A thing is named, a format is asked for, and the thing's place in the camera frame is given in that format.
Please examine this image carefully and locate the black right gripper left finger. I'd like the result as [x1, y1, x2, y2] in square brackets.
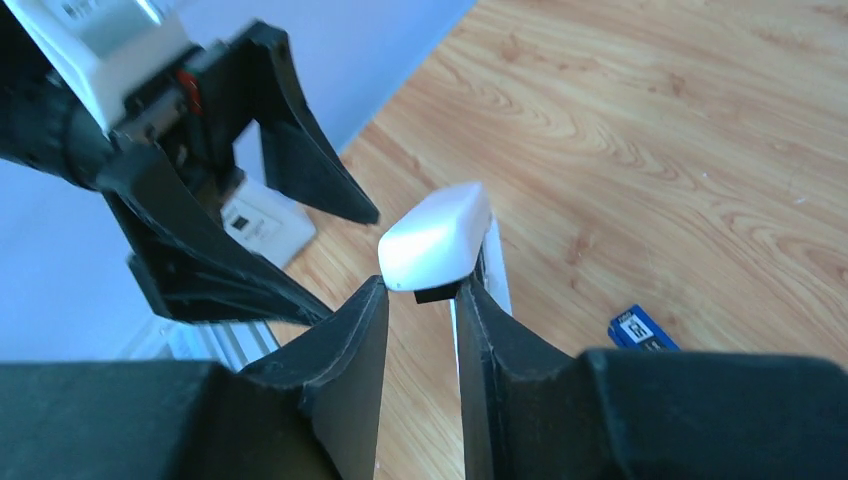
[241, 275, 389, 479]

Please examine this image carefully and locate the blue stapler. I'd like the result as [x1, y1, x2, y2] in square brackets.
[607, 304, 680, 351]

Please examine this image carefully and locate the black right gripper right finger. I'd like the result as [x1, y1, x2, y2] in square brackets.
[455, 277, 573, 479]

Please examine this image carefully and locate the white stapler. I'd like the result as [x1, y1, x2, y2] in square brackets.
[377, 182, 513, 346]

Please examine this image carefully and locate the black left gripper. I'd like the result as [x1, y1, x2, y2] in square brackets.
[99, 21, 379, 326]

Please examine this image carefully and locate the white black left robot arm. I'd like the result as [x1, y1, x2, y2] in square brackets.
[1, 7, 379, 326]

